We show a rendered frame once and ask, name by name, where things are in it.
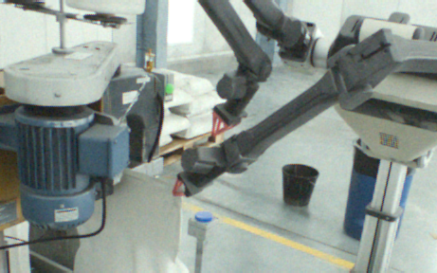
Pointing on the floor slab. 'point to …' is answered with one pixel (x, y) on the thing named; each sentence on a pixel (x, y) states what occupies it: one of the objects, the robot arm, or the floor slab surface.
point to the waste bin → (363, 185)
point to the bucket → (298, 184)
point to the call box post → (200, 256)
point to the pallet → (187, 146)
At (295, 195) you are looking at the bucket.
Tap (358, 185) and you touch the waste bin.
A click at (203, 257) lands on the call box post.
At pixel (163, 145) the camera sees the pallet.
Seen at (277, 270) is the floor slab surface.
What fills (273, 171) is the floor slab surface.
